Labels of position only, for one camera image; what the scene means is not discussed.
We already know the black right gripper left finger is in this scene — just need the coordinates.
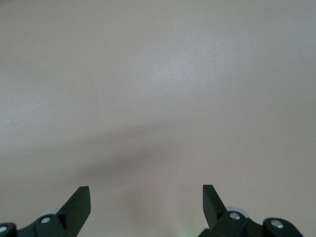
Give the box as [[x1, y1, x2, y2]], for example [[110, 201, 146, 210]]
[[17, 185, 92, 237]]

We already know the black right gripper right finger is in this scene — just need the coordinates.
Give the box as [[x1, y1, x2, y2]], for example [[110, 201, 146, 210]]
[[198, 184, 266, 237]]

